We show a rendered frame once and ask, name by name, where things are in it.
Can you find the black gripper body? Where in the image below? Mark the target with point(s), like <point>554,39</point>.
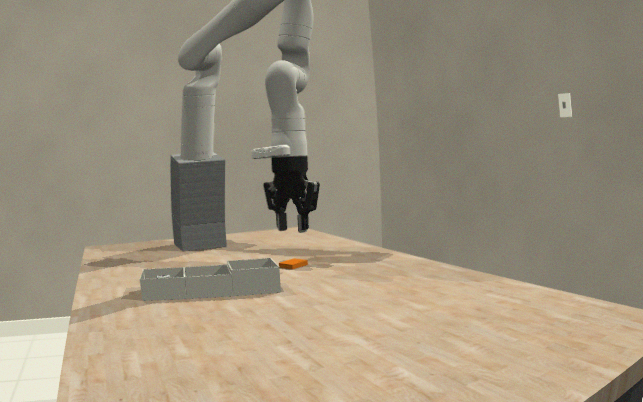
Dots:
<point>290,169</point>

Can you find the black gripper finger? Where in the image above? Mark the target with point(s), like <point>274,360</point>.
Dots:
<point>281,204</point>
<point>305,206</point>

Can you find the grey three-compartment bin rack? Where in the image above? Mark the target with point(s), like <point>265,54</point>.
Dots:
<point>244,281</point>

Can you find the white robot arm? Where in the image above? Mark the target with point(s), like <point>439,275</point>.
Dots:
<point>283,81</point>

